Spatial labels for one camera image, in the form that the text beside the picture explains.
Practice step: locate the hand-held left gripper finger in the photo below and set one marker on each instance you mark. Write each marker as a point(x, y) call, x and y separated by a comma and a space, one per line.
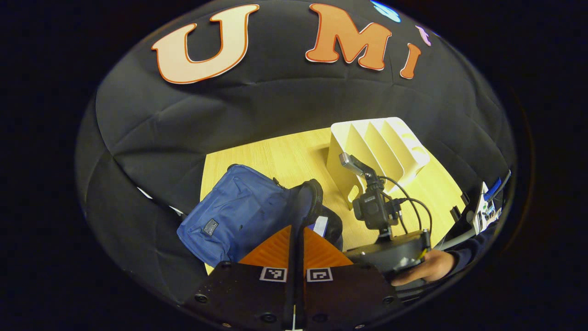
point(302, 294)
point(292, 294)

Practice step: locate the blue-edged book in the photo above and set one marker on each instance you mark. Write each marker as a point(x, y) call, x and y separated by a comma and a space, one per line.
point(320, 225)

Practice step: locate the white bookshelf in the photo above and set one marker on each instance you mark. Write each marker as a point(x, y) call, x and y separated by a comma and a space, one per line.
point(349, 151)

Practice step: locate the blue schoolbag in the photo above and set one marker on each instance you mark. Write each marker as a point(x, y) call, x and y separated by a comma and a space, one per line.
point(239, 211)

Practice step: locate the white electronics board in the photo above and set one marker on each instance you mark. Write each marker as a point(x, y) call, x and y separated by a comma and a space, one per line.
point(484, 211)

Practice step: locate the blue object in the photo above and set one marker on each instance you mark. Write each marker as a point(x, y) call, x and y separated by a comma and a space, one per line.
point(493, 188)

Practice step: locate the black backdrop cloth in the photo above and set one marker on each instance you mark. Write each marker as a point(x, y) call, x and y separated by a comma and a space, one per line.
point(257, 110)

